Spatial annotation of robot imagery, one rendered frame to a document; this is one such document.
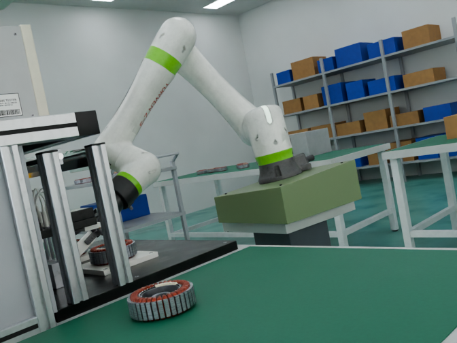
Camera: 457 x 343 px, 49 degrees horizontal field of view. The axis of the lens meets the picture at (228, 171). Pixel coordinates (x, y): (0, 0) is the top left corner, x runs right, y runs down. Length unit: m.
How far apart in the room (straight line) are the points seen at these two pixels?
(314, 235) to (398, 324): 1.04
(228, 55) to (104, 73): 2.65
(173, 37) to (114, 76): 6.17
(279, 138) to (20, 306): 1.00
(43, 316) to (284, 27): 8.47
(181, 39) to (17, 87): 0.69
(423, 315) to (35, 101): 0.82
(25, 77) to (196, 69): 0.83
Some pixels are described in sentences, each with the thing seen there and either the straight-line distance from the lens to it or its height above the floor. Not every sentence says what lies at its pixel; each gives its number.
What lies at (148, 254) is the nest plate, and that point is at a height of 0.78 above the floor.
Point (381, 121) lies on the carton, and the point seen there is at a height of 0.89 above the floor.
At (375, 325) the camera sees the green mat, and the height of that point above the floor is 0.75.
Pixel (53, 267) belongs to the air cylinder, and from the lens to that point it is 1.15.
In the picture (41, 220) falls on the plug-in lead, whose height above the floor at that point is 0.92.
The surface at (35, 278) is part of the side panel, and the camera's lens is 0.94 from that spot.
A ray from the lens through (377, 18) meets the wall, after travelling 8.22.
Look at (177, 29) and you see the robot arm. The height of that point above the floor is 1.38.
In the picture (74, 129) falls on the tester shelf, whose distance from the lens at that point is 0.98.
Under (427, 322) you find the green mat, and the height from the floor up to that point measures 0.75.
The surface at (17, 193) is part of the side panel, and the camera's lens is 0.94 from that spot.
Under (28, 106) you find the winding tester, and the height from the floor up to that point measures 1.15.
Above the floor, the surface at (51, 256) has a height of 0.83.
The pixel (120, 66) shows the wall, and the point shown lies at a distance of 7.90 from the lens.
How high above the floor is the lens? 1.01
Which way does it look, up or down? 3 degrees down
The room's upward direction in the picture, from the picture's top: 11 degrees counter-clockwise
